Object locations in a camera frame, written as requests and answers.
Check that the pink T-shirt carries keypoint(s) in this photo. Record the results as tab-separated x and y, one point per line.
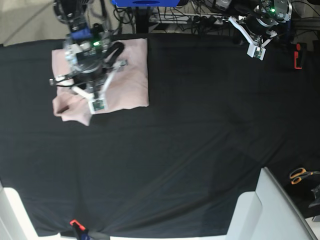
128	89

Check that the red black clamp bottom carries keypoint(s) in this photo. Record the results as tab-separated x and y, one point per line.
80	232

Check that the white container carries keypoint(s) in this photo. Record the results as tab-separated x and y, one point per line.
15	223
268	213

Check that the white container left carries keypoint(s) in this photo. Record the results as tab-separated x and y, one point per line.
15	223

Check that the black table cloth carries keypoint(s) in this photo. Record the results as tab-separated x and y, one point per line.
173	169

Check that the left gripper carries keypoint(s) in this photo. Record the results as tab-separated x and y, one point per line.
256	31

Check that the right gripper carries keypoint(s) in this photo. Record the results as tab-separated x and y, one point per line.
91	81

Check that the white power strip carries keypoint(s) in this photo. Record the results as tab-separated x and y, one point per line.
184	18

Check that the orange handled scissors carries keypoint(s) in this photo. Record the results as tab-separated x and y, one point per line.
301	173

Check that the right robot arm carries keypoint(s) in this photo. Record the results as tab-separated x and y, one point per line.
89	52

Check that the white container right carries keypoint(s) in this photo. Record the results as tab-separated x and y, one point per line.
268	213

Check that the red black clamp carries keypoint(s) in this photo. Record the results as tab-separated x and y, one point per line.
80	232
299	54

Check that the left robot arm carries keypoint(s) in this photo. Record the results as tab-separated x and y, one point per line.
279	10

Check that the red black clamp right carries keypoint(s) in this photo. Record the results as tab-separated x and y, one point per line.
299	54

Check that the blue plastic box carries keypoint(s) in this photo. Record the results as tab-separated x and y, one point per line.
145	3

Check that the black stand post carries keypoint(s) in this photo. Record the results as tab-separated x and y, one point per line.
142	15

